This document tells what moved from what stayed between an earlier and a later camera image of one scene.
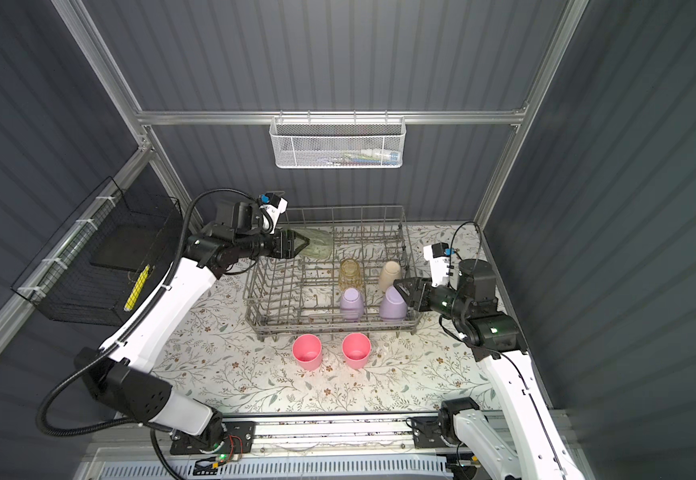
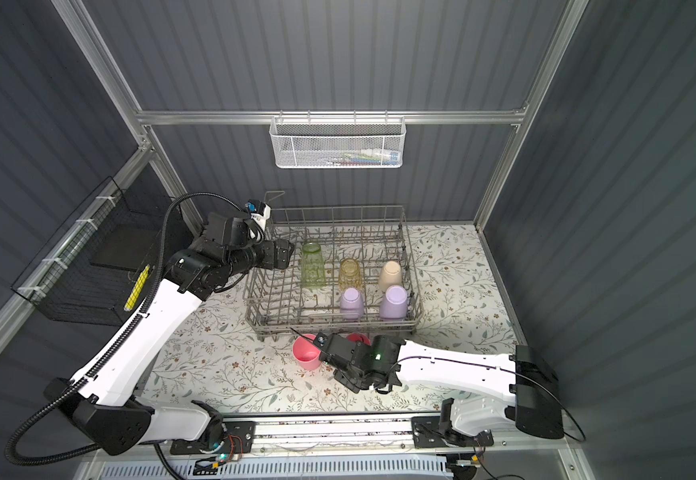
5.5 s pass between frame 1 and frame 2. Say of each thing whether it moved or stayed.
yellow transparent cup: stayed
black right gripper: moved
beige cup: stayed
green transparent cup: moved
